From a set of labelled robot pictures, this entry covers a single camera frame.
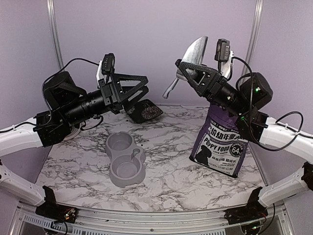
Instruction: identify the purple pet food bag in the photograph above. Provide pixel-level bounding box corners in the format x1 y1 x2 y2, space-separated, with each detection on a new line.
189 104 248 178

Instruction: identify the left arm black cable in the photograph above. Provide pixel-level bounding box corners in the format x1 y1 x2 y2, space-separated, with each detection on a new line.
41 57 108 130

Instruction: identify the grey round plate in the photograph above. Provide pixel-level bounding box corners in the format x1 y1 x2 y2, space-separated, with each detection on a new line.
64 125 81 141

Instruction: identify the black floral square plate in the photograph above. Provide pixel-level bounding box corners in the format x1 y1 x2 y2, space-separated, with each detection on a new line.
126 99 163 124

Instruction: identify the front aluminium rail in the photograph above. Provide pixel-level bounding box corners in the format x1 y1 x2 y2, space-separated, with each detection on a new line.
8 202 294 235

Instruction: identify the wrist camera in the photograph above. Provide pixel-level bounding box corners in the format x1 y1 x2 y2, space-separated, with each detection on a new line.
96 53 115 87
214 39 234 81

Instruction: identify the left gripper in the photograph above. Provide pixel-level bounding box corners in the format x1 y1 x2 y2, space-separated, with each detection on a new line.
64 71 149 125

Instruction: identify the grey double pet bowl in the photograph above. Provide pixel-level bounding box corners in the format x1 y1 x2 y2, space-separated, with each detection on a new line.
106 132 146 188

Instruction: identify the metal food scoop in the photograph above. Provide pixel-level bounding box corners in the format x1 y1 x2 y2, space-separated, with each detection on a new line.
162 36 208 99

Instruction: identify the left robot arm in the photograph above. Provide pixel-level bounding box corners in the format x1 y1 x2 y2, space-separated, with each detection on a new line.
0 71 148 156

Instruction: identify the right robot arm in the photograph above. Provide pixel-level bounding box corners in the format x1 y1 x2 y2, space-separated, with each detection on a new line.
176 59 313 219

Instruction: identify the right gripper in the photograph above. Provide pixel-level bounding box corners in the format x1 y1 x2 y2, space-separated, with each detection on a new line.
177 58 250 117

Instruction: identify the left aluminium frame post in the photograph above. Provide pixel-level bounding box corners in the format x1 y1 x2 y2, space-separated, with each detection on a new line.
46 0 64 69

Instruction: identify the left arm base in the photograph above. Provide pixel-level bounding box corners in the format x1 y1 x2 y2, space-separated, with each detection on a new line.
35 206 78 223

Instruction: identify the right aluminium frame post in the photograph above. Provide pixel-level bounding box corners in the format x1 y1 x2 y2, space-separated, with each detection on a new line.
246 0 264 64

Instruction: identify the aluminium frame post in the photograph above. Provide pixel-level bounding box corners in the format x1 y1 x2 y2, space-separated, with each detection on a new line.
46 0 64 69
246 0 264 64

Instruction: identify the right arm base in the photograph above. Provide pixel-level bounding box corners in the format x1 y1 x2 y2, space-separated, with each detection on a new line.
224 207 268 225

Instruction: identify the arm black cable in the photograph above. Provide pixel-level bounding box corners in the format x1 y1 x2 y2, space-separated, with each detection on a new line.
41 57 108 130
231 56 304 151

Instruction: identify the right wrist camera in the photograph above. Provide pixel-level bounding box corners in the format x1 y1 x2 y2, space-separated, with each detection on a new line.
214 39 234 81

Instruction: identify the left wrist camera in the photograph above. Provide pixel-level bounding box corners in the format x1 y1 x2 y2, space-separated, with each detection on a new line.
96 53 115 87

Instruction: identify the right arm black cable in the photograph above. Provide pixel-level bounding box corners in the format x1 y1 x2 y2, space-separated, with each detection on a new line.
231 56 304 151

